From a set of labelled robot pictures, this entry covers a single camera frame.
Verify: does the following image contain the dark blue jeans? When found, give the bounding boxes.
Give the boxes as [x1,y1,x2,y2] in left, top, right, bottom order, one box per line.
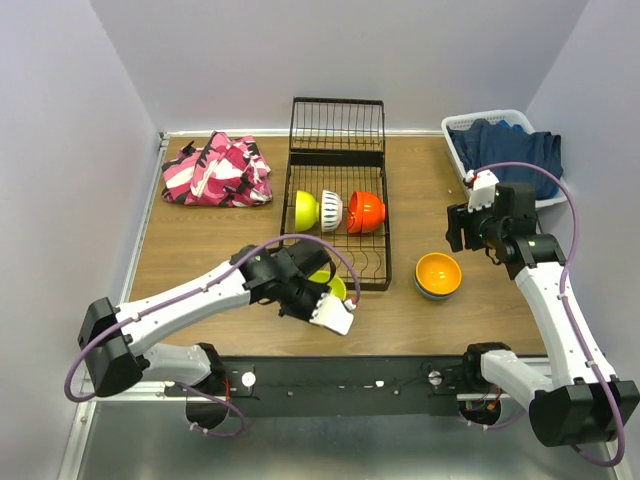
[447,119,564,201]

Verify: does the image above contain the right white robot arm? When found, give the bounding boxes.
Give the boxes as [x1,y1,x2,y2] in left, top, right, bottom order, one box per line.
[446,171,639,447]

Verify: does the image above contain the black wire dish rack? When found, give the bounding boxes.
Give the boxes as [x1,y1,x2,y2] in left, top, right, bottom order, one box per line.
[280,96,392,291]

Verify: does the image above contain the pink camouflage cloth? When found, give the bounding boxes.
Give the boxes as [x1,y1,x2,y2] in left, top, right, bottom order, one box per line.
[162,131,273,208]

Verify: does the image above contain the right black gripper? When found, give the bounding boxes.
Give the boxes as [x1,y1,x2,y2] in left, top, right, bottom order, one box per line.
[445,194,507,251]

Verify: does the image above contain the blue bowl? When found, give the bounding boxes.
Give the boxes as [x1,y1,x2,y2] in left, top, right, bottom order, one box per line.
[414,280,453,301]

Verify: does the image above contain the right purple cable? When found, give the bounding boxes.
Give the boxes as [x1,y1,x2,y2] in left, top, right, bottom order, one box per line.
[463,161,627,468]

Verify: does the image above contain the orange bowl top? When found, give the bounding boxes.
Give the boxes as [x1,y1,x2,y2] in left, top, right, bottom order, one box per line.
[358,192,386,233]

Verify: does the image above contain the yellow orange bowl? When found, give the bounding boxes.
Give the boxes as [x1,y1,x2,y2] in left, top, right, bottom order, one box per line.
[414,252,462,295]

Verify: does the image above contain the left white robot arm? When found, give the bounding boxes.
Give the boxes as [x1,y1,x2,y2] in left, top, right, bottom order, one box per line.
[77,238,332,397]

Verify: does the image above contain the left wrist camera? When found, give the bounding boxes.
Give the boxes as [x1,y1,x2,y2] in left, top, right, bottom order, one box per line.
[309,293,357,336]

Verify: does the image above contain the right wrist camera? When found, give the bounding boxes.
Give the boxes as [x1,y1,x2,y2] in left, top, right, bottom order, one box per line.
[464,169,499,213]

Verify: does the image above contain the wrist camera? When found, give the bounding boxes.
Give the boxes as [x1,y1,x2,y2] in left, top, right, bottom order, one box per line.
[464,169,499,213]
[309,293,357,336]

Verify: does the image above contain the white pink bowl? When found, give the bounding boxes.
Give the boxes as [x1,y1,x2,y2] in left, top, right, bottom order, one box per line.
[320,190,343,232]

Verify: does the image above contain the lime green bowl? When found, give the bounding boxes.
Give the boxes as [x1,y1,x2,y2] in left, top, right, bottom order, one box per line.
[309,270,347,301]
[294,190,320,232]

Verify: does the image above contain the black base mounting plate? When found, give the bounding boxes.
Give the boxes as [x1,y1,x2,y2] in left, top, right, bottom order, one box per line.
[164,354,521,419]

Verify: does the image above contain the white plastic basket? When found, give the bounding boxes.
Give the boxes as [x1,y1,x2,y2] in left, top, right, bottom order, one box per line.
[441,109,543,183]

